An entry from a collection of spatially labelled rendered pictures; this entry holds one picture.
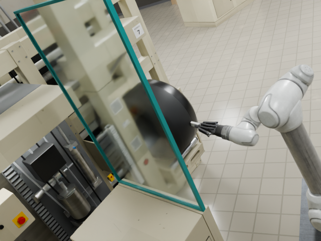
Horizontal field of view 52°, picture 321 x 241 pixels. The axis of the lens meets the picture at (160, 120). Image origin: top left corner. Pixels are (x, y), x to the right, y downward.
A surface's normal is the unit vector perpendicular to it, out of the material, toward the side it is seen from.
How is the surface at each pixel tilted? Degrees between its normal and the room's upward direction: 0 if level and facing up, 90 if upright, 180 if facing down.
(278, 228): 0
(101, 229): 0
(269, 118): 84
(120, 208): 0
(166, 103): 49
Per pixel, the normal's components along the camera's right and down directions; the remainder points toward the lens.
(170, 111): 0.43, -0.33
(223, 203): -0.37, -0.78
